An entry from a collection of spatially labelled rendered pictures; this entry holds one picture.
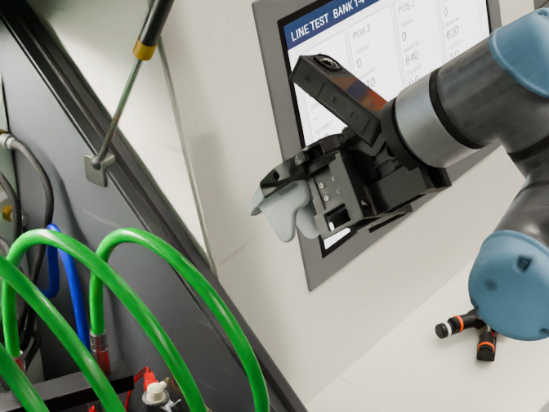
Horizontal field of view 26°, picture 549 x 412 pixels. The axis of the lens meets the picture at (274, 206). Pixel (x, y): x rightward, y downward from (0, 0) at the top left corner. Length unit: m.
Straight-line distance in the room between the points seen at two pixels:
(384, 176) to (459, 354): 0.53
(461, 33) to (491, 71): 0.65
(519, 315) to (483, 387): 0.64
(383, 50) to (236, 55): 0.25
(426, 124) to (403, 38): 0.52
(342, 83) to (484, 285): 0.29
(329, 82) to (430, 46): 0.49
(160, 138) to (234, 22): 0.14
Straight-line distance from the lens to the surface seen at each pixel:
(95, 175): 1.25
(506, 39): 0.93
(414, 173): 0.99
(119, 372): 1.30
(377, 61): 1.43
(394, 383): 1.46
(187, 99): 1.20
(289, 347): 1.38
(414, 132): 0.97
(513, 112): 0.93
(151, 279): 1.27
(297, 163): 1.04
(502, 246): 0.83
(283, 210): 1.08
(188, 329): 1.27
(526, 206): 0.87
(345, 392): 1.45
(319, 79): 1.05
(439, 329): 1.50
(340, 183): 1.02
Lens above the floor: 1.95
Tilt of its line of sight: 34 degrees down
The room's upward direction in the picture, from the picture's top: straight up
